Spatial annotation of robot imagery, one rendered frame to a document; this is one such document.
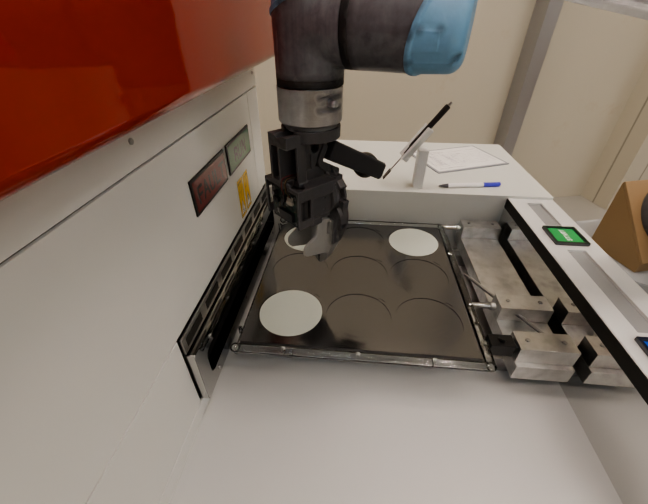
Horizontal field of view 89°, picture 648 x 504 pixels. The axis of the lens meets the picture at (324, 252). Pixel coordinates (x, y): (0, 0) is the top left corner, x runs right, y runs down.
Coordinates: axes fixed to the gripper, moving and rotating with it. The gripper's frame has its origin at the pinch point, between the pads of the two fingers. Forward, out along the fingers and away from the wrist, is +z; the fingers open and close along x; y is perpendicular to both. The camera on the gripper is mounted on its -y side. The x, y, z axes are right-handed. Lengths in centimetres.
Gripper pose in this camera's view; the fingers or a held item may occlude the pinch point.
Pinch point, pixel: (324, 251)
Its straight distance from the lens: 52.7
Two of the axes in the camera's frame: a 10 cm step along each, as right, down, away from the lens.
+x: 6.6, 4.4, -6.1
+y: -7.5, 3.9, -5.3
